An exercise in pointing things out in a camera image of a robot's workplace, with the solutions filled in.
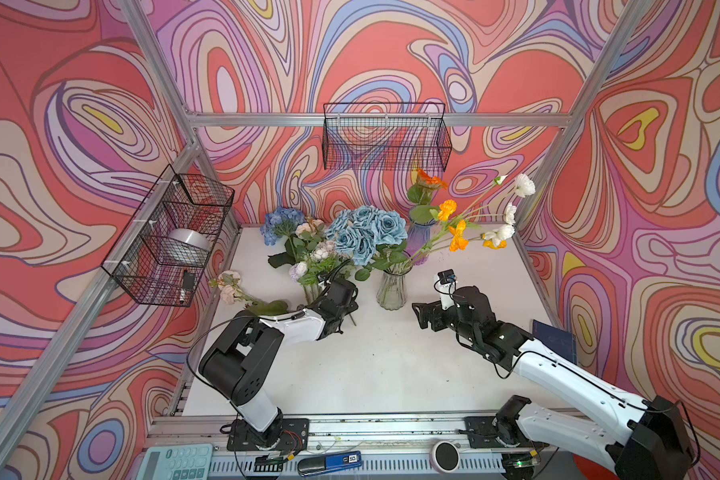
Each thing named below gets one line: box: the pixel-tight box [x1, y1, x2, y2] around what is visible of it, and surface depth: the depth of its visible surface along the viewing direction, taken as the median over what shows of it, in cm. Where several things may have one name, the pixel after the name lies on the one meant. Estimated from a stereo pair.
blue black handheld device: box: [297, 451, 363, 477], surface depth 69 cm
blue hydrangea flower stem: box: [260, 207, 305, 268], surface depth 110 cm
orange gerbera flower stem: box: [407, 168, 448, 225], surface depth 80 cm
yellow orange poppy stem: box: [421, 199, 507, 253], surface depth 69 cm
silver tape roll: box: [160, 228, 212, 266], surface depth 74 cm
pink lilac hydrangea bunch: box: [289, 240, 343, 303], surface depth 90 cm
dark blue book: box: [531, 319, 577, 365], surface depth 90 cm
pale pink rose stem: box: [209, 270, 289, 317], surface depth 98 cm
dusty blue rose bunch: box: [326, 205, 408, 282], surface depth 71 cm
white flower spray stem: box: [409, 173, 536, 266], surface depth 70 cm
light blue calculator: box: [136, 443, 213, 480], surface depth 70 cm
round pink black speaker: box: [430, 440, 461, 475], surface depth 68 cm
